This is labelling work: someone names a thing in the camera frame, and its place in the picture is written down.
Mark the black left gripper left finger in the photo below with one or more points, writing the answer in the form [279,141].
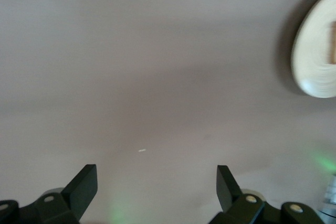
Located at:
[78,195]

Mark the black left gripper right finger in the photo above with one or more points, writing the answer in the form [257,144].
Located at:
[231,192]

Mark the brown toast slice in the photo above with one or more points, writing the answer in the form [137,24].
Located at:
[333,43]

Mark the chrome two-slot toaster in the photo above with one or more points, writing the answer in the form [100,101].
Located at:
[330,190]

